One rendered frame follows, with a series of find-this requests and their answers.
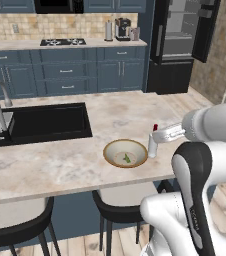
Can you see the blue base cupboards run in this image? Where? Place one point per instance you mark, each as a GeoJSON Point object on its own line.
{"type": "Point", "coordinates": [68, 71]}

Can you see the white bottle with red cap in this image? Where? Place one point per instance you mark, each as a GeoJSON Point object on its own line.
{"type": "Point", "coordinates": [152, 150]}

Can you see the blue island counter base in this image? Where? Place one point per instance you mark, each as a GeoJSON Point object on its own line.
{"type": "Point", "coordinates": [75, 213]}

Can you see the white paper towel roll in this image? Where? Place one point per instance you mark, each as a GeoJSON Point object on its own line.
{"type": "Point", "coordinates": [108, 31]}

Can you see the black fridge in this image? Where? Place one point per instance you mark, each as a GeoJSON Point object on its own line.
{"type": "Point", "coordinates": [175, 73]}

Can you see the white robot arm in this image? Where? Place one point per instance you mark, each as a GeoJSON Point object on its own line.
{"type": "Point", "coordinates": [215, 160]}

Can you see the black hob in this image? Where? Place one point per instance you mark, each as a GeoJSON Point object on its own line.
{"type": "Point", "coordinates": [63, 42]}

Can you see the tan rimmed white bowl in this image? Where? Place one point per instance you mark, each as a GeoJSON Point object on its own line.
{"type": "Point", "coordinates": [113, 151]}

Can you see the black microwave oven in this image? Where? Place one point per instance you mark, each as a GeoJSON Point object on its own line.
{"type": "Point", "coordinates": [59, 6]}

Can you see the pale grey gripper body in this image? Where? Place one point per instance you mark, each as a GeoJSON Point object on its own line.
{"type": "Point", "coordinates": [168, 133]}

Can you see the black sink basin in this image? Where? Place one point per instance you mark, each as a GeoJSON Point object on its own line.
{"type": "Point", "coordinates": [48, 121]}

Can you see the blue wall cupboards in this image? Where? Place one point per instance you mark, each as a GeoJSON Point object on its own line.
{"type": "Point", "coordinates": [118, 5]}

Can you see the black stool with beige seat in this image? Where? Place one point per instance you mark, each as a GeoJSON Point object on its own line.
{"type": "Point", "coordinates": [15, 220]}
{"type": "Point", "coordinates": [125, 203]}

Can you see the black coffee machine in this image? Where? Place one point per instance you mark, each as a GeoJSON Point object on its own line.
{"type": "Point", "coordinates": [122, 28]}

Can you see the grey wall socket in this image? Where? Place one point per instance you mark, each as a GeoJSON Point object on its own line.
{"type": "Point", "coordinates": [16, 28]}

